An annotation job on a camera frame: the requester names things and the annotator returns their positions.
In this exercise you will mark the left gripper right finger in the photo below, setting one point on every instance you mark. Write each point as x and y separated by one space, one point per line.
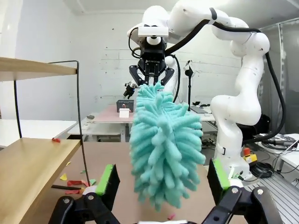
218 179

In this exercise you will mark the pink-topped table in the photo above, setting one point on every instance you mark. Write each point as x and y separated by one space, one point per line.
107 114

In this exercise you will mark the yellow emergency stop button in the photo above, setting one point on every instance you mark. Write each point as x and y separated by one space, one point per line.
249 157

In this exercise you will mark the pink paper scrap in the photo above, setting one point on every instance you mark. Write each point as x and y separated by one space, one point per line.
171 215

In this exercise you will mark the white card box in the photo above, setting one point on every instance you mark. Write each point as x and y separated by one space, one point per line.
124 113

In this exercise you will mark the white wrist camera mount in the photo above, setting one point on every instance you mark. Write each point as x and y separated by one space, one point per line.
153 31

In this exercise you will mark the white table with laptop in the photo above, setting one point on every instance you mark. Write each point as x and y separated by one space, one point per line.
201 115

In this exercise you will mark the wooden shelf black metal frame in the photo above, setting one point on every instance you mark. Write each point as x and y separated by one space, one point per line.
28 163

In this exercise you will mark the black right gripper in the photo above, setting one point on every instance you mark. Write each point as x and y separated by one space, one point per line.
153 56

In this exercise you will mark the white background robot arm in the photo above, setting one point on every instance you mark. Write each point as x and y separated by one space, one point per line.
171 87

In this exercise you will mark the aluminium base plate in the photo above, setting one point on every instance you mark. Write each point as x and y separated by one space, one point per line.
280 198

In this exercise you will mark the teal chenille duster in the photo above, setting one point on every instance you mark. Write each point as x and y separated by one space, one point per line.
163 144

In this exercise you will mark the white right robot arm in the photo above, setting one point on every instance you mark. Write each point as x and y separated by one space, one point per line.
236 112

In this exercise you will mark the red paper strip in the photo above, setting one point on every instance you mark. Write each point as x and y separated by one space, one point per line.
76 182
73 191

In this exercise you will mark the black mesh basket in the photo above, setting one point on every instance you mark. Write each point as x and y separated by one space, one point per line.
125 102

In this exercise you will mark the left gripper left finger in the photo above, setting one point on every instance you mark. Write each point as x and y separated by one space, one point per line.
107 184

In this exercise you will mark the orange-red paper scrap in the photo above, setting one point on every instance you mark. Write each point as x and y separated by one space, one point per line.
56 140

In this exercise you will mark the black stand with headset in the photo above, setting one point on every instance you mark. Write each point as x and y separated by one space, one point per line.
189 88

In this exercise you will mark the black background robot gripper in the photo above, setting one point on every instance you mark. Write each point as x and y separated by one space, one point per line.
129 90

